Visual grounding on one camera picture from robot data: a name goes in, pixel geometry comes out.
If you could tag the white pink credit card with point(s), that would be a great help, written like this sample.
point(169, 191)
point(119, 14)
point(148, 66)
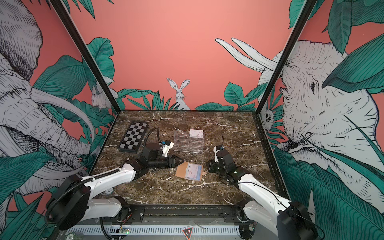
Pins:
point(194, 172)
point(198, 134)

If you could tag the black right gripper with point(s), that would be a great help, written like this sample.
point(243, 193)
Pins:
point(212, 163)

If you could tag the black corner frame post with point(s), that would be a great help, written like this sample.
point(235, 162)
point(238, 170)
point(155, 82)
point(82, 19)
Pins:
point(298, 27)
point(71, 28)

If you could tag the black front mounting rail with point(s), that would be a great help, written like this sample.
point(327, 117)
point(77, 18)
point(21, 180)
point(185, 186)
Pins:
point(137, 213)

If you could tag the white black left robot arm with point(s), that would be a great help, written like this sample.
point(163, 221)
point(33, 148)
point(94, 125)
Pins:
point(75, 200)

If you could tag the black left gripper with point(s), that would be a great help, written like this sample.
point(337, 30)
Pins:
point(173, 163)

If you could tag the red triangle warning sticker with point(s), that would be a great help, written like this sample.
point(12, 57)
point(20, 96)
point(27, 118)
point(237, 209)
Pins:
point(187, 232)

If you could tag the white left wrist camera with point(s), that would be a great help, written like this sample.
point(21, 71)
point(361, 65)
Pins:
point(166, 146)

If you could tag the black corner frame post right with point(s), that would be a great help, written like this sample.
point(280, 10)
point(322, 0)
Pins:
point(298, 27)

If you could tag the white perforated cable tray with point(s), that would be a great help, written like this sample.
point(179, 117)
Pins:
point(161, 230)

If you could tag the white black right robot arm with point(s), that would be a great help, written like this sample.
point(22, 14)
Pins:
point(287, 220)

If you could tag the black white checkered board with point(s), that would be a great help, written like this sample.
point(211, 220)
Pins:
point(133, 138)

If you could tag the black corner frame post left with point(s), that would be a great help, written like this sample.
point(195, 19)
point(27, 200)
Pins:
point(71, 28)

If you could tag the clear acrylic organizer box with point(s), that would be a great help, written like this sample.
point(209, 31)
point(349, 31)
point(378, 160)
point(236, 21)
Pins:
point(184, 143)

